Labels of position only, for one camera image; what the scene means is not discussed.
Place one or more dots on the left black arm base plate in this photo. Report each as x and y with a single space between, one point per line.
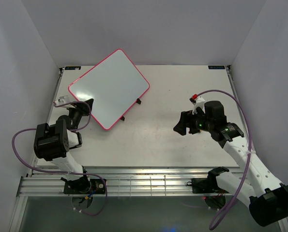
96 186

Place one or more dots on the pink framed whiteboard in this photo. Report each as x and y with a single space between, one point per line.
115 84

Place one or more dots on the black wire easel stand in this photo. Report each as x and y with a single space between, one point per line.
138 101

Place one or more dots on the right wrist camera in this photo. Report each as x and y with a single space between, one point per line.
198 102

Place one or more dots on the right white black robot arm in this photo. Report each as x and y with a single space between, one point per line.
259 190

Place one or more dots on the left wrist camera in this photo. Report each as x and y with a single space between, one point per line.
63 101

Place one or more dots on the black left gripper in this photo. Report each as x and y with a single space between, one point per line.
82 108

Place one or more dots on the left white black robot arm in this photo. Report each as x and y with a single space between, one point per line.
53 143

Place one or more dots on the blue table label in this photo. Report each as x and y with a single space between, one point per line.
216 67
72 68

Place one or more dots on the right blue table label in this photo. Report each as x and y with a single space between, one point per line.
216 67

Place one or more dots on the aluminium table edge rail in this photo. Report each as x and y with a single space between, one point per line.
242 117

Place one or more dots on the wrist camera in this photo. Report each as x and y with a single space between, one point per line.
198 102
63 101

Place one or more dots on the aluminium front rail frame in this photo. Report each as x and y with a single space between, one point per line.
121 182

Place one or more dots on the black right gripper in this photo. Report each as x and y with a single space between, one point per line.
186 120

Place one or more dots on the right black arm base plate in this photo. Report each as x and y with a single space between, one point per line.
203 185

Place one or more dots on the left blue table label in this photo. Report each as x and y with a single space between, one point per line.
72 68

